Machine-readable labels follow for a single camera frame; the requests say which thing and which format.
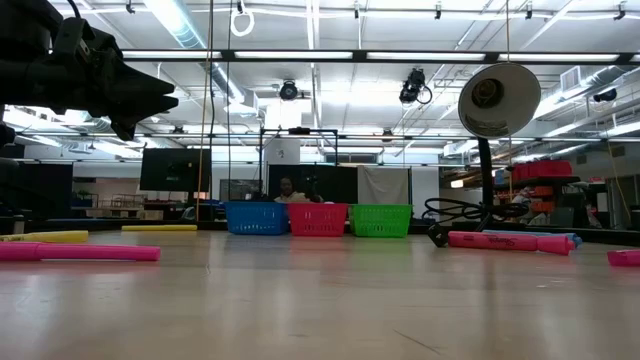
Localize red plastic basket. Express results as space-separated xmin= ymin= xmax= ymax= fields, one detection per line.
xmin=286 ymin=202 xmax=350 ymax=238

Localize black aluminium rig frame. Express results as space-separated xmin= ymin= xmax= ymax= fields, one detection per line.
xmin=0 ymin=48 xmax=640 ymax=247

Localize black hanging cable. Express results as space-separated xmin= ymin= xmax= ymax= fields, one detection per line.
xmin=225 ymin=0 xmax=235 ymax=201

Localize green plastic basket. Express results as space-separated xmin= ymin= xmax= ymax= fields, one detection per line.
xmin=348 ymin=203 xmax=414 ymax=239

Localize yellow marker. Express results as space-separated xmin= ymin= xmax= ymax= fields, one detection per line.
xmin=0 ymin=229 xmax=90 ymax=245
xmin=121 ymin=223 xmax=199 ymax=233

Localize black lamp power cord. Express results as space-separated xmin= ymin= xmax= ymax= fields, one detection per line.
xmin=421 ymin=196 xmax=530 ymax=249

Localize red marker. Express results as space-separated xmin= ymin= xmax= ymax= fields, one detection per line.
xmin=447 ymin=230 xmax=576 ymax=257

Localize person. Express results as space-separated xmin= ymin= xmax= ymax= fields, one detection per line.
xmin=273 ymin=175 xmax=312 ymax=205

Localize white cable ring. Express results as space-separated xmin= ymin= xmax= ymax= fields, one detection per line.
xmin=229 ymin=8 xmax=256 ymax=38

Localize black overhead camera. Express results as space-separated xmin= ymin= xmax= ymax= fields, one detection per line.
xmin=278 ymin=79 xmax=300 ymax=102
xmin=398 ymin=68 xmax=434 ymax=106

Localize red storage bins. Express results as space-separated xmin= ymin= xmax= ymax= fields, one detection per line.
xmin=509 ymin=159 xmax=574 ymax=183

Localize blue plastic basket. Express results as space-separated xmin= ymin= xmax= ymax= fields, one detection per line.
xmin=223 ymin=200 xmax=290 ymax=236

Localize pink clip marker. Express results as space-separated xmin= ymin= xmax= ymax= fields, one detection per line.
xmin=606 ymin=248 xmax=640 ymax=268
xmin=0 ymin=241 xmax=162 ymax=263

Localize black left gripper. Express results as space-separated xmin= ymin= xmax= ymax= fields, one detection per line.
xmin=47 ymin=18 xmax=180 ymax=142

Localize blue marker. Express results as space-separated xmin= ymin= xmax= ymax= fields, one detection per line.
xmin=482 ymin=228 xmax=584 ymax=250

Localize black rectangular frame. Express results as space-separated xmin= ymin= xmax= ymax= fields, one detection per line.
xmin=258 ymin=127 xmax=340 ymax=204

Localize black partition panel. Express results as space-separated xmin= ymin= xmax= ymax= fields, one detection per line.
xmin=0 ymin=160 xmax=75 ymax=220
xmin=267 ymin=164 xmax=359 ymax=205

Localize black wall monitor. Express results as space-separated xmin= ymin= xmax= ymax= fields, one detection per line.
xmin=139 ymin=147 xmax=213 ymax=193

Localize yellow hanging rope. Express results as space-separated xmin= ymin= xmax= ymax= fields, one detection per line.
xmin=194 ymin=0 xmax=216 ymax=222

